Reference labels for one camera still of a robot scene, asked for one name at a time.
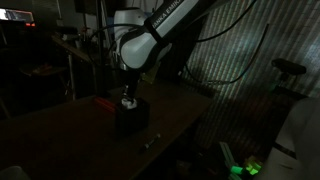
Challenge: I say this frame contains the red flat object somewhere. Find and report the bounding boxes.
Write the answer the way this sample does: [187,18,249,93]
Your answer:
[92,96,117,113]

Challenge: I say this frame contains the black and white marker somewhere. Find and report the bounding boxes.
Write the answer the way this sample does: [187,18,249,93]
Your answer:
[143,133,162,150]

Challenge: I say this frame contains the lit computer monitor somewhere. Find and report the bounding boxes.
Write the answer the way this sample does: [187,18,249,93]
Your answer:
[0,7,36,28]

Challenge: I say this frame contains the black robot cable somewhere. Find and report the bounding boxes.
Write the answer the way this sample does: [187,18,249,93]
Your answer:
[183,0,270,86]

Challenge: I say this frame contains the glowing green objects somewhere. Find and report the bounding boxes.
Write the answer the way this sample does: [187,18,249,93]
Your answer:
[229,156,264,177]

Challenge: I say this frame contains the black box container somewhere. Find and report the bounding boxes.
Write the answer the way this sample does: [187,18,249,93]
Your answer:
[114,97,151,135]

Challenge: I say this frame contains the black camera on stand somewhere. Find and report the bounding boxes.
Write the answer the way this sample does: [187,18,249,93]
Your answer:
[270,57,308,84]

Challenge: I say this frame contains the background workbench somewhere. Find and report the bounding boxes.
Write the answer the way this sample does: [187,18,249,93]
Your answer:
[49,32,103,101]

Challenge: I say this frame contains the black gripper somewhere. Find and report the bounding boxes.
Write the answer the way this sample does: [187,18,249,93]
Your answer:
[121,69,142,102]

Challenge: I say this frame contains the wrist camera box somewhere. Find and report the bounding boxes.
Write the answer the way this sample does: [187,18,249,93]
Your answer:
[141,67,158,85]

